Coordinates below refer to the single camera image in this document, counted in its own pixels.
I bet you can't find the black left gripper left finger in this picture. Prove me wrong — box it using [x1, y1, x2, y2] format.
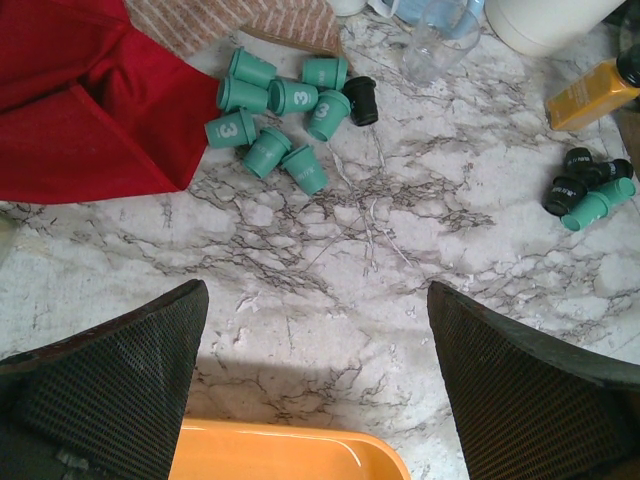
[1, 280, 209, 479]

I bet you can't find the white thermos jug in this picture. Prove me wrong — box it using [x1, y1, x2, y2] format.
[484, 0, 624, 57]

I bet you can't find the clear drinking glass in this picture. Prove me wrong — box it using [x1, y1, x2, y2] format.
[402, 14, 482, 86]

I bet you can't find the red satin cloth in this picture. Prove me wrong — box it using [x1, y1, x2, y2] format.
[1, 1, 219, 204]

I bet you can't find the striped brown towel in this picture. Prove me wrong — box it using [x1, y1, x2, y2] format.
[124, 0, 343, 59]

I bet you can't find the teal capsule numbered three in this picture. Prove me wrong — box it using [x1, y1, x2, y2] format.
[268, 78, 319, 116]

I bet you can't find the orange storage basket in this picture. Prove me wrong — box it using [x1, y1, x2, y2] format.
[169, 418, 410, 479]

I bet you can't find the orange juice bottle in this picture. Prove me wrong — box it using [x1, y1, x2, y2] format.
[545, 44, 639, 131]

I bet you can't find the blue mug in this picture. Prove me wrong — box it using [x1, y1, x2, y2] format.
[368, 0, 485, 39]

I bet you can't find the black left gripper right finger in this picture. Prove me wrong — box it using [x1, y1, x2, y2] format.
[427, 282, 639, 479]

